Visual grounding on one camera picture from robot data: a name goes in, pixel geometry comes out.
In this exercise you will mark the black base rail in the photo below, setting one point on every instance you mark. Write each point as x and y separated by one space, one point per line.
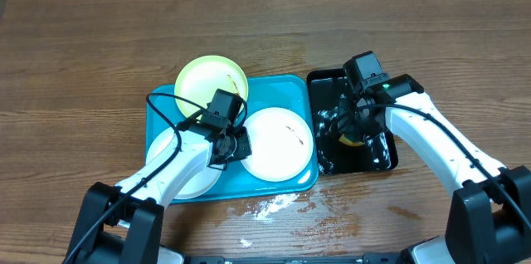
366 258

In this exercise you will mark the yellow-green plate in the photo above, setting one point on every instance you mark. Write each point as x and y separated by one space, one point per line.
201 77

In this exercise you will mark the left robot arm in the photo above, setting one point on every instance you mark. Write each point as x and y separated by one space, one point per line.
123 223

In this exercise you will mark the teal plastic tray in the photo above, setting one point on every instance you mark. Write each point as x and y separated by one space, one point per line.
284 91

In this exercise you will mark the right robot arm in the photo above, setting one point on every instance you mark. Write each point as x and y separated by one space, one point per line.
489 219

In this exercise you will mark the white plate with pink rim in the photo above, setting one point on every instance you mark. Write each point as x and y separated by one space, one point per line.
281 144

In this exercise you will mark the black rectangular tray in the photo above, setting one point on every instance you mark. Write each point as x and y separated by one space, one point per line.
330 95

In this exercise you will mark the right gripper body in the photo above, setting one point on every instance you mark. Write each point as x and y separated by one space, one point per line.
355 120

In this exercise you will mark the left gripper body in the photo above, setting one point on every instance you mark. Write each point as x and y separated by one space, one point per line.
239 147

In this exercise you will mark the white plate front left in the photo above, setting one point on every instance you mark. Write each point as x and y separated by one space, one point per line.
197 185

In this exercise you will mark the green yellow sponge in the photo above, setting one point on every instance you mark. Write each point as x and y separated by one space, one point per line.
350 140

